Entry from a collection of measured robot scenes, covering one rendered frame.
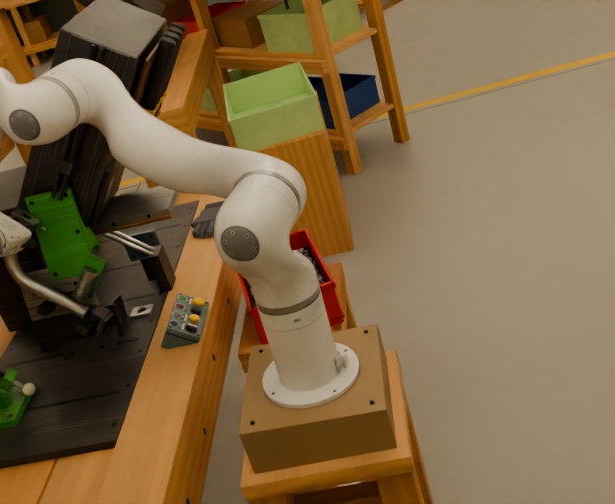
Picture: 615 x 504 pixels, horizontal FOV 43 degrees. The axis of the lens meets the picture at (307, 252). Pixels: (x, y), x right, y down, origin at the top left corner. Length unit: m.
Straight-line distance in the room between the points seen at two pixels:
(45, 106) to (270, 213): 0.39
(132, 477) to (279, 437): 0.29
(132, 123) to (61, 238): 0.65
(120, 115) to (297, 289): 0.42
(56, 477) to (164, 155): 0.71
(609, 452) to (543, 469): 0.20
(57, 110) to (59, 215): 0.63
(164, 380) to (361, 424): 0.51
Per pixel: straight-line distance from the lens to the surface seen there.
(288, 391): 1.50
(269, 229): 1.24
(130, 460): 1.60
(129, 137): 1.34
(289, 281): 1.34
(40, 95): 1.33
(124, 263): 2.33
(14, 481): 1.75
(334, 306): 1.88
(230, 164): 1.36
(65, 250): 1.95
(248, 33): 4.96
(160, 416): 1.67
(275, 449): 1.48
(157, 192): 2.08
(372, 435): 1.45
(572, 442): 2.65
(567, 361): 2.94
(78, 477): 1.66
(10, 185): 2.20
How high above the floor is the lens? 1.86
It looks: 28 degrees down
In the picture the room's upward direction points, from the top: 17 degrees counter-clockwise
